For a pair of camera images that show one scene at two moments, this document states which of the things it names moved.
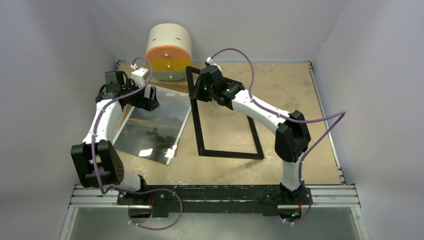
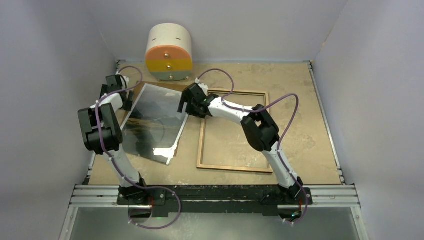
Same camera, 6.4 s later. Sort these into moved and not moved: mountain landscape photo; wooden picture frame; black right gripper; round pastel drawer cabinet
Moved: wooden picture frame; black right gripper
Not moved: round pastel drawer cabinet; mountain landscape photo
